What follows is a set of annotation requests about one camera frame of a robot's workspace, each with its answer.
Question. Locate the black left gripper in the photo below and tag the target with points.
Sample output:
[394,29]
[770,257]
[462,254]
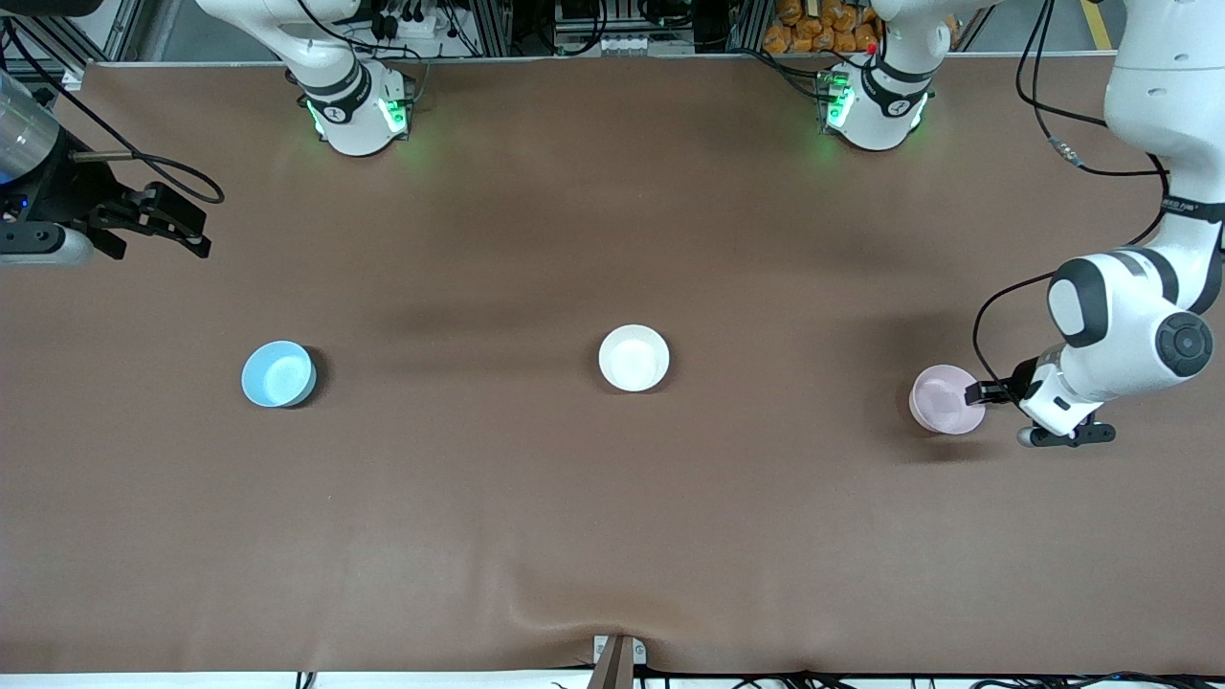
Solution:
[1018,385]

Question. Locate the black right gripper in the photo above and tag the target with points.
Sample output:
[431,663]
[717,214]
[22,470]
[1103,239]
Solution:
[67,199]

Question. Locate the pink bowl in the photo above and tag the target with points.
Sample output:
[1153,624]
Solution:
[938,402]

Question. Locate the blue bowl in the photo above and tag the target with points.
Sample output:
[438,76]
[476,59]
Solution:
[278,375]

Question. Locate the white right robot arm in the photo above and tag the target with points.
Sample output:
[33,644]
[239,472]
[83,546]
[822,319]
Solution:
[349,105]

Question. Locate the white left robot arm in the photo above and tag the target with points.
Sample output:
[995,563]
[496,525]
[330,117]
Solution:
[1120,316]

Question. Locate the white bowl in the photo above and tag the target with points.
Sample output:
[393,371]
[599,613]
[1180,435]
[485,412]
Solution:
[634,359]

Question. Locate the white power strip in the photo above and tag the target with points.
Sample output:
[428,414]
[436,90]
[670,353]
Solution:
[407,21]

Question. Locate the brown table mat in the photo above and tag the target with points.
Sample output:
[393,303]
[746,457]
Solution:
[612,526]

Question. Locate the orange snack packets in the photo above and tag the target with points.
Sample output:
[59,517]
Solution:
[813,29]

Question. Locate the white terminal block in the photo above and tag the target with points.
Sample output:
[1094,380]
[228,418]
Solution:
[627,44]

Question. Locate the aluminium frame profile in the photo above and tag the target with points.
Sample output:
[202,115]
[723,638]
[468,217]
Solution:
[751,27]
[490,29]
[57,48]

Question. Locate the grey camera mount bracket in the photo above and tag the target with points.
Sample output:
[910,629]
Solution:
[617,655]

